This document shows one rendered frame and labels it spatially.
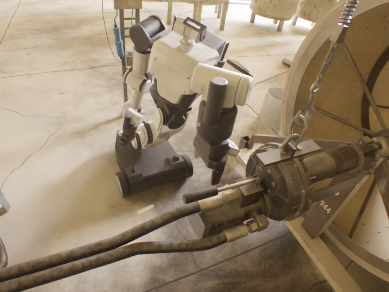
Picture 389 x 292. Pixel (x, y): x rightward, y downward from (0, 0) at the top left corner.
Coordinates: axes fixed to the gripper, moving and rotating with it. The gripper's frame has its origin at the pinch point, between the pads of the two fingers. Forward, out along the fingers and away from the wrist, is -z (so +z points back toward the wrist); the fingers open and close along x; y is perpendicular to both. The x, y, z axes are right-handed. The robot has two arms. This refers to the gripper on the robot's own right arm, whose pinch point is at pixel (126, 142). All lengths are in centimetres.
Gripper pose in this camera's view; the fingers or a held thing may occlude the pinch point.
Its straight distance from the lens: 170.2
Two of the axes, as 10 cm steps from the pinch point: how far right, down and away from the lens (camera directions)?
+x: -4.3, 5.1, -7.4
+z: 3.2, -6.8, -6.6
